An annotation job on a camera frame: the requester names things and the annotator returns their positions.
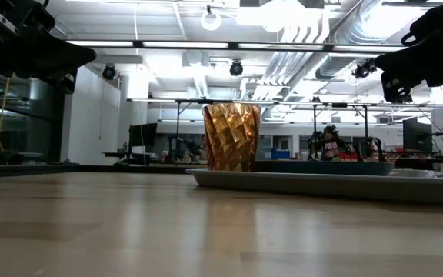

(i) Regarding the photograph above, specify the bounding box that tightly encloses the black computer monitor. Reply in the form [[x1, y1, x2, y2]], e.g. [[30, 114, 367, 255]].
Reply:
[[128, 122, 158, 148], [402, 116, 434, 154]]

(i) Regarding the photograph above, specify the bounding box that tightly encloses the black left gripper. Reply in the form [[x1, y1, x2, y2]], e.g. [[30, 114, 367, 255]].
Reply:
[[0, 0, 98, 81]]

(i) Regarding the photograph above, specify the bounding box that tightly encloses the black hanging camera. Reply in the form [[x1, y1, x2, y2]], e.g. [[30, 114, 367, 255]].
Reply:
[[228, 59, 245, 77], [351, 58, 377, 80], [102, 63, 117, 81]]

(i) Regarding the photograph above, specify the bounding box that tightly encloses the amber faceted glass cup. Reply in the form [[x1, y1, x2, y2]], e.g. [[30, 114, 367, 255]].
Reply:
[[202, 102, 262, 172]]

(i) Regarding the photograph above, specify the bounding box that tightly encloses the light grey plastic tray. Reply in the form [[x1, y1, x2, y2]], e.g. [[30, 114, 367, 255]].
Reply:
[[185, 168, 443, 205]]

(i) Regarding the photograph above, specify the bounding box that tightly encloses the white ring light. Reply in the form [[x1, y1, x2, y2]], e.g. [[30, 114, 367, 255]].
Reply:
[[200, 9, 222, 32]]

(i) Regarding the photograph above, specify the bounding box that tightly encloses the dark blue round plate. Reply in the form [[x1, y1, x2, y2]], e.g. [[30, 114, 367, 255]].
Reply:
[[252, 160, 395, 177]]

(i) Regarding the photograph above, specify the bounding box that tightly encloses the black overhead frame bar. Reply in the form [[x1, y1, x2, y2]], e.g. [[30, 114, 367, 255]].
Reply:
[[63, 39, 409, 53]]

